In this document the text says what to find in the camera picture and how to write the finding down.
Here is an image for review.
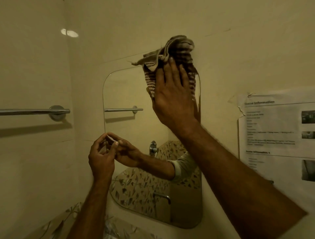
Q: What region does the person's right hand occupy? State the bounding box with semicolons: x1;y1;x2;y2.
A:
152;57;200;133

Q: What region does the person's left forearm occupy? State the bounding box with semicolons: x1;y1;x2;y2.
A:
66;177;110;239

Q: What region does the striped cleaning cloth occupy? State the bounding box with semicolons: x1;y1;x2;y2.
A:
132;35;199;101

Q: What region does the person's right forearm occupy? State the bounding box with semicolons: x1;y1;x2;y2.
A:
172;120;308;239

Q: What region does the chrome towel bar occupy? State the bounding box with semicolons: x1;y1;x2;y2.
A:
0;105;71;121

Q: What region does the printed paper notice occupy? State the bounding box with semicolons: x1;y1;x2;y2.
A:
237;86;315;212

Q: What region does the person's left hand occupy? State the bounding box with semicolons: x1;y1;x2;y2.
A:
88;133;119;182

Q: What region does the frameless wall mirror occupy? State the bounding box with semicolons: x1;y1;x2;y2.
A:
102;65;203;229

